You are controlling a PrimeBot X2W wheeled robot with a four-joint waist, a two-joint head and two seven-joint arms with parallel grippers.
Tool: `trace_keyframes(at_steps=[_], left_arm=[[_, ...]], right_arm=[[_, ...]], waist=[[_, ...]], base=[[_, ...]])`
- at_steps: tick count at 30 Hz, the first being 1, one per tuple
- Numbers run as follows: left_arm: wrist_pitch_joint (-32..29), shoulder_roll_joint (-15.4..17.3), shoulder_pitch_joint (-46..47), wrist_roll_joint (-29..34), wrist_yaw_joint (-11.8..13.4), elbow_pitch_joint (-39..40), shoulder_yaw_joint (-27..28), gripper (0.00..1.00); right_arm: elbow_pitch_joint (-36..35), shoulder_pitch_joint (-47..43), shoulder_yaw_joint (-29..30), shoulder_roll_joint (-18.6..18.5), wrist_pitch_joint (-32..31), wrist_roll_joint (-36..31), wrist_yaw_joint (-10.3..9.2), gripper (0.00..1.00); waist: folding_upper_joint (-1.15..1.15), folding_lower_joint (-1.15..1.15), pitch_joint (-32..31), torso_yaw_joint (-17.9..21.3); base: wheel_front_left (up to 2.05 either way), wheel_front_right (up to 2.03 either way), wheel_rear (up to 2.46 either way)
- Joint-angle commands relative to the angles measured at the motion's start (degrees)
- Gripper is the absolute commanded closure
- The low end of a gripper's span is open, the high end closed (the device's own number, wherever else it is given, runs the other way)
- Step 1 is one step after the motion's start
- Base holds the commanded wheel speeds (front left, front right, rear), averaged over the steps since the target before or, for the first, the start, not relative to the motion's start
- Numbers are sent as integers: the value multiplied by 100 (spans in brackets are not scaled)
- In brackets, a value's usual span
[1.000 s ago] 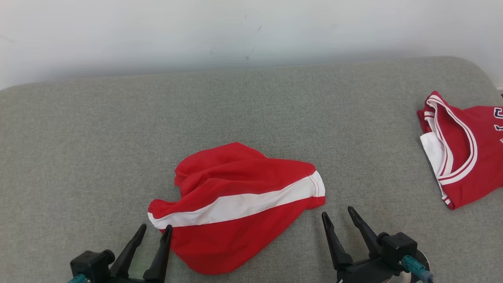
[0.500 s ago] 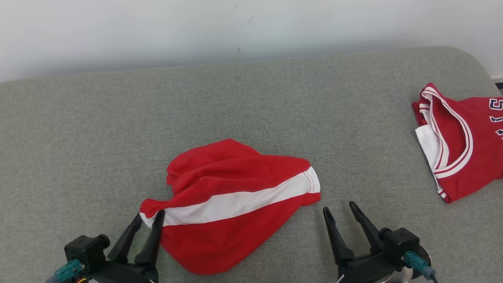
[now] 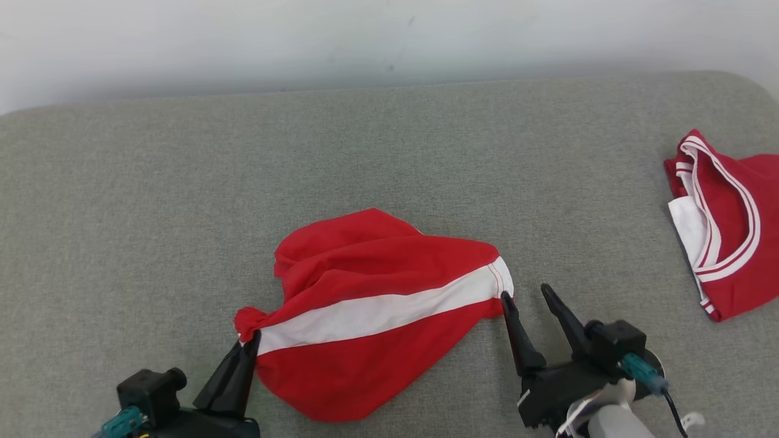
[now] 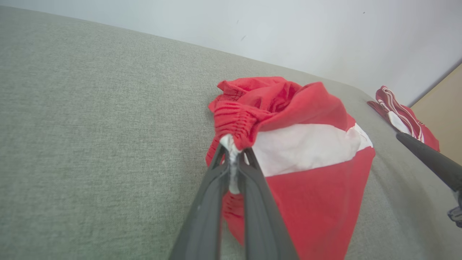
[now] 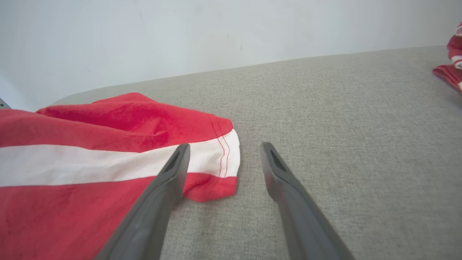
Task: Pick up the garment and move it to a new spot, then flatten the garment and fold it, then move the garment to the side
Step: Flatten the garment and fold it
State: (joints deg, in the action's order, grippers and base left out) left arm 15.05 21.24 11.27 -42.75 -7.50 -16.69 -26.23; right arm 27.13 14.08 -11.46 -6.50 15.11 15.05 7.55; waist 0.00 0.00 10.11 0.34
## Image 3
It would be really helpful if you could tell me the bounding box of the black right cable teal plug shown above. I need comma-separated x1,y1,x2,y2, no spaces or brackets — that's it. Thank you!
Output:
620,352,692,438

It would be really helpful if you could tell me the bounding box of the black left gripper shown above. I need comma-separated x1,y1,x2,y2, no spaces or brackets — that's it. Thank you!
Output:
143,330,263,438

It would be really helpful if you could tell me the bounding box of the red shorts white side stripe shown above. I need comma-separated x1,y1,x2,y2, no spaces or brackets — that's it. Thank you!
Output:
234,207,515,424

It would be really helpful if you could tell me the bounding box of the grey fabric sofa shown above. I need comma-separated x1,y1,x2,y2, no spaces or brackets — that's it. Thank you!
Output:
0,70,779,438

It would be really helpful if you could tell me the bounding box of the red basketball jersey white trim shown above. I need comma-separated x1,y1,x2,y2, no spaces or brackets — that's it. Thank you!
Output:
663,128,779,324

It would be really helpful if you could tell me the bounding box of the black left cable teal plug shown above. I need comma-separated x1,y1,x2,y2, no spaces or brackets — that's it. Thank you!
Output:
90,406,145,438

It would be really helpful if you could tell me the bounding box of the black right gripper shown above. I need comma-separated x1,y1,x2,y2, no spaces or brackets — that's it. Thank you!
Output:
500,283,666,434

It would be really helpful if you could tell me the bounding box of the black cable teal plug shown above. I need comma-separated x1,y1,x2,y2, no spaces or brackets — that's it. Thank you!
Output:
90,406,145,438
620,352,692,438

